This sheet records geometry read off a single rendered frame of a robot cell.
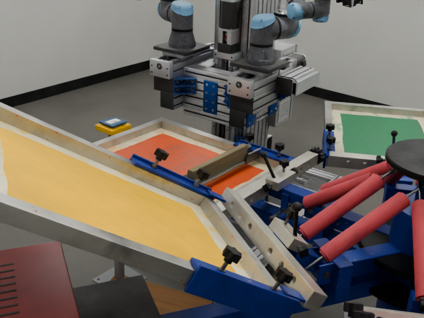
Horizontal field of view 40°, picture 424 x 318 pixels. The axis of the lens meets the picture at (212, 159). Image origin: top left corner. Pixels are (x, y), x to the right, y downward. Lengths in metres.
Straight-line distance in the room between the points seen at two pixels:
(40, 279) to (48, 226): 0.50
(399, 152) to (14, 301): 1.19
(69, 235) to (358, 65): 5.32
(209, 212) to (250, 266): 0.30
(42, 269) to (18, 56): 4.59
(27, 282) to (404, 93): 4.98
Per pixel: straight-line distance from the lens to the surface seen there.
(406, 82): 6.08
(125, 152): 2.66
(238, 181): 2.41
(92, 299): 1.78
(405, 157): 1.88
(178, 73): 3.17
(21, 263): 1.69
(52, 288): 1.59
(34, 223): 1.13
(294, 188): 2.20
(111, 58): 6.88
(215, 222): 1.75
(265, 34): 2.91
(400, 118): 3.30
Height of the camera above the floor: 2.05
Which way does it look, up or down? 25 degrees down
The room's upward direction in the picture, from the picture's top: 2 degrees clockwise
